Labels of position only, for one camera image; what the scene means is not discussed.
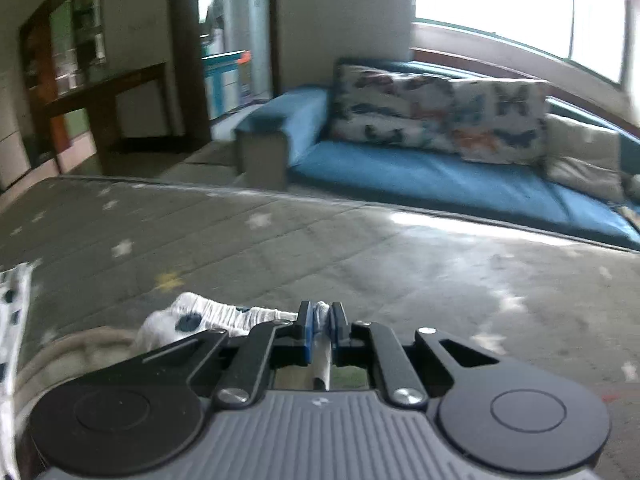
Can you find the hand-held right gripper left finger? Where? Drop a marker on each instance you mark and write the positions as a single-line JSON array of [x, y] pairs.
[[310, 332]]

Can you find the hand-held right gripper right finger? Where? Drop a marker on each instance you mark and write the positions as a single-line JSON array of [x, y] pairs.
[[339, 335]]

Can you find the white dotted garment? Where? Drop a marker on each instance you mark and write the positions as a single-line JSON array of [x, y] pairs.
[[220, 317]]

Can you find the grey star quilted tablecloth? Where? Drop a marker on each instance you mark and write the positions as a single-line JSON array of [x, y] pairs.
[[400, 270]]

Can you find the blue sofa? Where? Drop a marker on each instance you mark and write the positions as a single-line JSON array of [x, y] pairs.
[[400, 170]]

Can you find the large butterfly print cushion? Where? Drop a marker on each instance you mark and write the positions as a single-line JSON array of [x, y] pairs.
[[390, 105]]

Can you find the blue and white cabinet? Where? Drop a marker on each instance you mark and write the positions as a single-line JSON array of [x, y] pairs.
[[222, 80]]

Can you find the small butterfly print cushion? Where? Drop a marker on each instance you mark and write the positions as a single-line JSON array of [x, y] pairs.
[[500, 120]]

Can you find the beige cushion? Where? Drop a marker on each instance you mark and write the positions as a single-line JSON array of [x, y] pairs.
[[580, 155]]

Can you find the dark wooden console table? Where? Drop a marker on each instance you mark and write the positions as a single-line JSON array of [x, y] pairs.
[[100, 90]]

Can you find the white refrigerator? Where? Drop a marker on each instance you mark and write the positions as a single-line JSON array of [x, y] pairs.
[[12, 150]]

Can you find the dark wooden shelf cabinet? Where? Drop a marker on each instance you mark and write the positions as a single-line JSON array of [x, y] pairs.
[[35, 60]]

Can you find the green kitchen cabinet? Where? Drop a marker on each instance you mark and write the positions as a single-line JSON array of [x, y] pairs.
[[62, 25]]

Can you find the dark wooden door frame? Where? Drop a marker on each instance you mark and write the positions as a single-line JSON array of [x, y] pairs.
[[190, 60]]

